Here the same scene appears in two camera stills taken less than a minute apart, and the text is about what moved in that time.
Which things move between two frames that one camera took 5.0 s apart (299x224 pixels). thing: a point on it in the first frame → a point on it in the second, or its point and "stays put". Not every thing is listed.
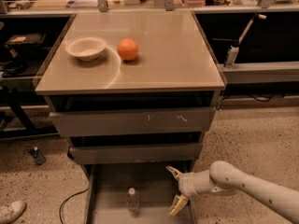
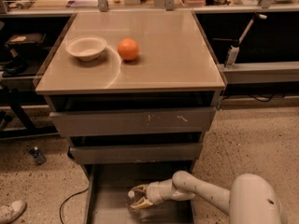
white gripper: [186, 184] → [154, 192]
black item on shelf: [25, 53] stays put
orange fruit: [128, 49] stays put
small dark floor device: [37, 156] stays put
